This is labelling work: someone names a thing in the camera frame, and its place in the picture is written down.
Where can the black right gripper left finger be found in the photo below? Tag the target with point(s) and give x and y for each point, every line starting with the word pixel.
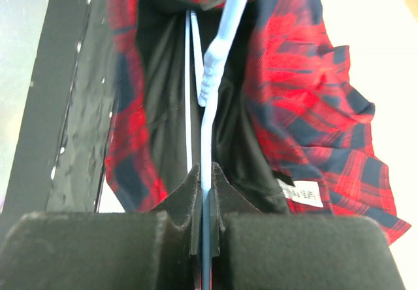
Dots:
pixel 81 250

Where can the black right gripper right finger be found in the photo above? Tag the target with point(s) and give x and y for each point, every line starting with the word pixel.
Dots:
pixel 271 251

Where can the red plaid skirt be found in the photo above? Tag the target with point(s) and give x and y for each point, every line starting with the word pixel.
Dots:
pixel 290 132

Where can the light blue wire hanger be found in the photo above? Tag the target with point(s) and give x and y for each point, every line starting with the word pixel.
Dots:
pixel 209 107

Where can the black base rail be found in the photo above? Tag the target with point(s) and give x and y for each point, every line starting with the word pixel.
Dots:
pixel 57 96

